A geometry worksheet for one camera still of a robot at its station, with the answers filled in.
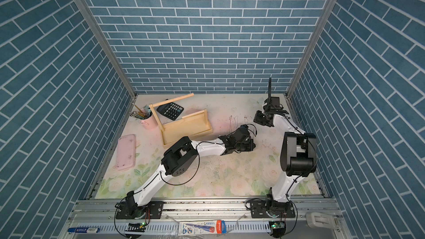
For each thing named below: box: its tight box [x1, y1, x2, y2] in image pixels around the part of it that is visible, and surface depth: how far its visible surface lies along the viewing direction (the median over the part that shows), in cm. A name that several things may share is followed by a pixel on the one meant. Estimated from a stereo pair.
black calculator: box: [156, 101, 184, 121], surface depth 110 cm
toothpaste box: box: [178, 220, 227, 236], surface depth 70 cm
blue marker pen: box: [67, 227, 101, 235], surface depth 69 cm
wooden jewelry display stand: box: [148, 92, 214, 149], surface depth 104 cm
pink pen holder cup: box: [140, 107, 159, 131], surface depth 98 cm
